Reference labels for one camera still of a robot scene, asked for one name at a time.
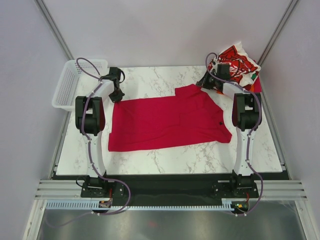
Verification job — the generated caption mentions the crimson red t shirt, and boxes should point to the crimson red t shirt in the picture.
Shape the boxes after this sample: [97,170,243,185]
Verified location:
[108,84,232,152]

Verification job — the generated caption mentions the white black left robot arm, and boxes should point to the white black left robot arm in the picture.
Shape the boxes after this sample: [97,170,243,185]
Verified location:
[75,67,125,178]

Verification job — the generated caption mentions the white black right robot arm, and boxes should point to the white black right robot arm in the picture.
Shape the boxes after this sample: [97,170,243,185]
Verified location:
[196,66,263,177]

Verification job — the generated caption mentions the red white printed shirt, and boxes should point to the red white printed shirt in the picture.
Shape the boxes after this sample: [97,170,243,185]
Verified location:
[208,41,261,87]

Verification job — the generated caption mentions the dark red folded shirt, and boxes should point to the dark red folded shirt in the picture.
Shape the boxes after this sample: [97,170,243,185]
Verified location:
[243,84,252,91]

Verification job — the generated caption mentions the white plastic basket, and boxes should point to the white plastic basket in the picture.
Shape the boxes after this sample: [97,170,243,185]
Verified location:
[51,59,109,112]

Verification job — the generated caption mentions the orange folded shirt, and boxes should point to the orange folded shirt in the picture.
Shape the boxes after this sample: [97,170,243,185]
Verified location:
[216,83,255,99]

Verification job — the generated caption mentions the magenta folded shirt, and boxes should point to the magenta folded shirt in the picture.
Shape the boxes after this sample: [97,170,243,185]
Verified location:
[251,76,262,93]

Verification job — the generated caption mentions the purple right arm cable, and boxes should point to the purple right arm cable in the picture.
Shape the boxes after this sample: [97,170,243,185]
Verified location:
[204,52,263,181]

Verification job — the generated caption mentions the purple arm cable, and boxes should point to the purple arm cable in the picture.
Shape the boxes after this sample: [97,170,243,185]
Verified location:
[75,57,133,198]
[204,52,263,181]

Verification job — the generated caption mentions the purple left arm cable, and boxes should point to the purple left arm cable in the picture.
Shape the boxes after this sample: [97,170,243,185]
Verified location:
[75,57,133,198]

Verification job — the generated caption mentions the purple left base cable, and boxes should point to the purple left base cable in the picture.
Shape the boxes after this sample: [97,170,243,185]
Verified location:
[92,182,133,216]

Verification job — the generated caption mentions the right aluminium frame post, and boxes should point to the right aluminium frame post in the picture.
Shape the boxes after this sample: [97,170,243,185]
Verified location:
[257,0,300,66]

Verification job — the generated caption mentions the aluminium frame post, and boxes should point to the aluminium frame post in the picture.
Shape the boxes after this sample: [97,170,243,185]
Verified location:
[257,0,300,66]
[34,0,75,60]

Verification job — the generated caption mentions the left aluminium frame post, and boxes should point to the left aluminium frame post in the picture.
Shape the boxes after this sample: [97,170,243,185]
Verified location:
[34,0,75,60]

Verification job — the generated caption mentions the white slotted cable duct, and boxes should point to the white slotted cable duct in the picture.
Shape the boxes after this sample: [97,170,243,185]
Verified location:
[46,199,237,211]

